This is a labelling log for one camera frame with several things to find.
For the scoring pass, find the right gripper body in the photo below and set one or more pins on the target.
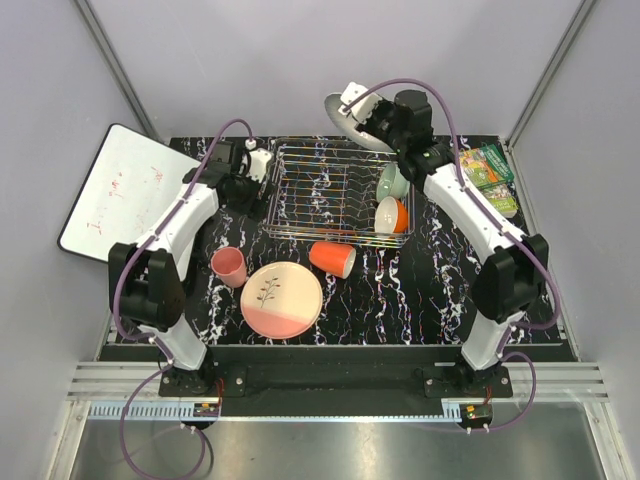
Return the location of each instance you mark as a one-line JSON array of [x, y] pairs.
[[379, 126]]

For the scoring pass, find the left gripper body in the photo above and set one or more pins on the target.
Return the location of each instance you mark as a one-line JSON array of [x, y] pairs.
[[247, 189]]

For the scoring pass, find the pale green bowl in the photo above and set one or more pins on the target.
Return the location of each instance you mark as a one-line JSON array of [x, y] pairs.
[[392, 183]]

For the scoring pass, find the white scalloped plate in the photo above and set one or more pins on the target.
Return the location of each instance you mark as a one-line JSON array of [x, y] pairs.
[[346, 124]]

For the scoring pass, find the white and orange bowl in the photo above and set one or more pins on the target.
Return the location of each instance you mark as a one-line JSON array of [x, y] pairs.
[[391, 217]]

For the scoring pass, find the chrome wire dish rack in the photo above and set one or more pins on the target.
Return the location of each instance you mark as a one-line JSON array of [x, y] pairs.
[[325, 190]]

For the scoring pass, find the pink plastic cup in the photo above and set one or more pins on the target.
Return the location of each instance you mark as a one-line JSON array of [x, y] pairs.
[[229, 266]]

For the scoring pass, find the pink plate with twig motif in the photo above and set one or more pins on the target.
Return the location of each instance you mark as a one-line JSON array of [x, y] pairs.
[[281, 300]]

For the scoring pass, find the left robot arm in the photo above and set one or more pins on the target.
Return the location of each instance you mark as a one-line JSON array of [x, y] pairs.
[[146, 292]]

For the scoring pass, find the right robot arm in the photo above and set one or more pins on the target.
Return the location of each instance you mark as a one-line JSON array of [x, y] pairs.
[[513, 264]]

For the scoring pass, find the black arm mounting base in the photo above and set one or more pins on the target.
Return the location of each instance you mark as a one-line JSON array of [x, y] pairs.
[[336, 381]]

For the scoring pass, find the upper green book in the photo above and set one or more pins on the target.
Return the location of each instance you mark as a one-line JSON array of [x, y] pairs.
[[485, 167]]

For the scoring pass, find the green book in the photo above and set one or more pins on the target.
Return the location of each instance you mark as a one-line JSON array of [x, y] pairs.
[[502, 200], [485, 167]]

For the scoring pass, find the white dry-erase board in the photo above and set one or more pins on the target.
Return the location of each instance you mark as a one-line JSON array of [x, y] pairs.
[[131, 182]]

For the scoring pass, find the lower green book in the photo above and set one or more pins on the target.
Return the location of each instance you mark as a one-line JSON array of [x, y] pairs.
[[502, 200]]

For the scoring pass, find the orange mug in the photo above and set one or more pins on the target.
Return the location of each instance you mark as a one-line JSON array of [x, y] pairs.
[[333, 258]]

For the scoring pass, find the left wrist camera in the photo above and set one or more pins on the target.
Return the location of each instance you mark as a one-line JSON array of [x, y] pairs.
[[256, 164]]

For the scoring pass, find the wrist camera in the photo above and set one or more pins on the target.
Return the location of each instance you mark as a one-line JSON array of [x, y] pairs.
[[362, 109], [256, 164]]

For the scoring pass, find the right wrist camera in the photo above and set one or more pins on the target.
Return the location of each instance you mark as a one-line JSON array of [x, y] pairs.
[[362, 109]]

